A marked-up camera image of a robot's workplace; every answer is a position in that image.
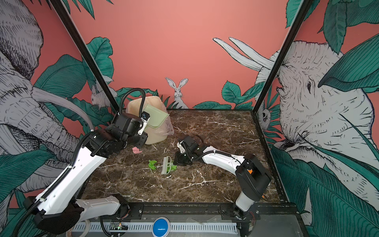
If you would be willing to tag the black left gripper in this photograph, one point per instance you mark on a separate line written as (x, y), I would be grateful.
(144, 138)

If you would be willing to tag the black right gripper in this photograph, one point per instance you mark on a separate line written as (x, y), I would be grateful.
(178, 161)

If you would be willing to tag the clear plastic bin liner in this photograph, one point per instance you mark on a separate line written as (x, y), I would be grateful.
(163, 130)

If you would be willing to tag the light green hand brush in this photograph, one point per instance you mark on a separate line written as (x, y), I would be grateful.
(167, 165)

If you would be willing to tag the cream plastic trash bin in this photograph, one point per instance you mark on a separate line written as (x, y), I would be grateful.
(156, 102)

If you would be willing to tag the light green plastic dustpan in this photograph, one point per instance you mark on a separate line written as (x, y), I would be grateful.
(157, 116)

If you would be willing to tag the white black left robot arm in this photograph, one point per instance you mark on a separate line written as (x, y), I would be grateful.
(55, 210)

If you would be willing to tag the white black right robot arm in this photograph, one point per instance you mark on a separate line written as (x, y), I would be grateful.
(252, 176)

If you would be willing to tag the small pink paper scrap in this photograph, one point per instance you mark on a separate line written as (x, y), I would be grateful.
(136, 150)

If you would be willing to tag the green paper scrap far left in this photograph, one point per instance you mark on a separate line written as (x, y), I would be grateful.
(151, 164)

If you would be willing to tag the blue round button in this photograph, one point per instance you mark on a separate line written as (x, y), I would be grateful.
(161, 227)

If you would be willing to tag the coiled clear tube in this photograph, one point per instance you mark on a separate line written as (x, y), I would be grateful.
(84, 227)

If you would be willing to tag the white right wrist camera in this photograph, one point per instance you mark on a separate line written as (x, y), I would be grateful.
(181, 148)

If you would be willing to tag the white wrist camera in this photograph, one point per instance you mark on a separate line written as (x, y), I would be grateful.
(181, 148)
(144, 118)

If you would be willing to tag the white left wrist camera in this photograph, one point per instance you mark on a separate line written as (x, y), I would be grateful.
(144, 118)

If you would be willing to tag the white slotted cable duct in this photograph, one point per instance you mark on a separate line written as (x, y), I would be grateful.
(176, 227)

